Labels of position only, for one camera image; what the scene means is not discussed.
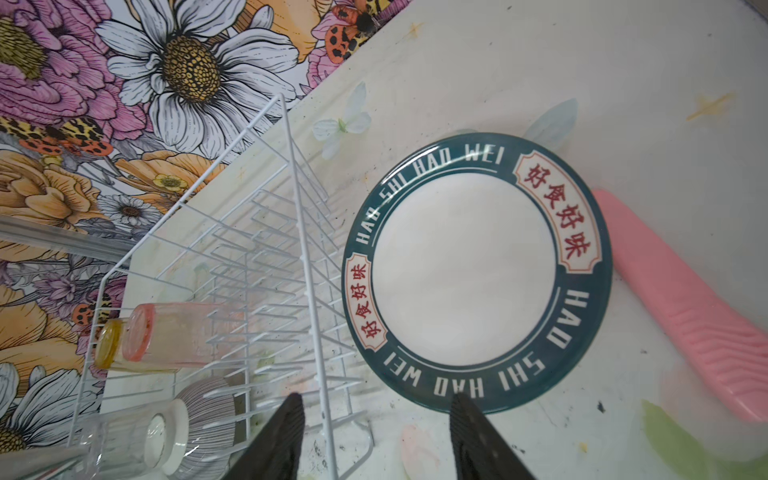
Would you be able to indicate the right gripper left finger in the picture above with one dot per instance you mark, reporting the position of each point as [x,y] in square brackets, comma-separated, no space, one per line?
[275,452]

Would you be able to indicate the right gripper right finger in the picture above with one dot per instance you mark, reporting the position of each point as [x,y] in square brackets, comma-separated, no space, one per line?
[480,452]

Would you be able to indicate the pink glass cup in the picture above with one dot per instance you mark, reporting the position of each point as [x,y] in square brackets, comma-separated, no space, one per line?
[182,334]

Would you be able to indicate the white wire dish rack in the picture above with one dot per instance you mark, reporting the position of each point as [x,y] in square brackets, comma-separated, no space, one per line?
[261,240]

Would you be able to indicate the yellow glass cup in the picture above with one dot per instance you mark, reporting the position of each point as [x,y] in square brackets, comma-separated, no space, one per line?
[108,348]

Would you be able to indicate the clear glass cup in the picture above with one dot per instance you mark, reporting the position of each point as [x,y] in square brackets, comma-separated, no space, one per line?
[122,444]

